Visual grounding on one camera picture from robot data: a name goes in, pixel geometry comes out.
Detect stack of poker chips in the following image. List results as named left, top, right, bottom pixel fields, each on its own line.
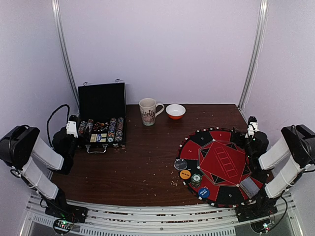
left=190, top=174, right=202, bottom=188

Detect white floral ceramic mug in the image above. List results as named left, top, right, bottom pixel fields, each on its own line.
left=139, top=98, right=165, bottom=126

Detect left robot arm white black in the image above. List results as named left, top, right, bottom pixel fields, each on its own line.
left=0, top=115, right=87, bottom=223

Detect black dealer button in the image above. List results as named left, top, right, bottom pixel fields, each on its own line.
left=174, top=159, right=188, bottom=171

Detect deck of playing cards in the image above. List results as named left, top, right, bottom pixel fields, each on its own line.
left=240, top=177, right=260, bottom=199

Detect orange big blind button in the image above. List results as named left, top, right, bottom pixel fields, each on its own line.
left=180, top=170, right=191, bottom=180

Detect aluminium front rail base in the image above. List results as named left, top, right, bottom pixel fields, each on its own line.
left=21, top=193, right=305, bottom=236

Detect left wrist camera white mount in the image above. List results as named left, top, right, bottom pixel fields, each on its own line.
left=66, top=115, right=78, bottom=138

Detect blue small blind button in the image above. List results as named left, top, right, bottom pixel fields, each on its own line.
left=198, top=187, right=210, bottom=198

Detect left aluminium frame post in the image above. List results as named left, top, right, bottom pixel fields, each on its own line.
left=51, top=0, right=80, bottom=109

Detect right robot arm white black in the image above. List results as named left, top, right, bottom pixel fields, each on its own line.
left=236, top=122, right=315, bottom=222

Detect orange white ceramic bowl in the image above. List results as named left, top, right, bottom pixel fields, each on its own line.
left=166, top=104, right=186, bottom=120

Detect black poker chip case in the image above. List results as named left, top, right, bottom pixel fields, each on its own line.
left=78, top=82, right=126, bottom=154

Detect right aluminium frame post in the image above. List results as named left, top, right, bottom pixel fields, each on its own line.
left=238, top=0, right=269, bottom=114

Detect red black poker mat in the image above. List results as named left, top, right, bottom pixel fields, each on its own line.
left=176, top=127, right=267, bottom=207

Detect aluminium frame post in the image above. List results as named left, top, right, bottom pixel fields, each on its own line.
left=238, top=0, right=269, bottom=114
left=51, top=0, right=80, bottom=109

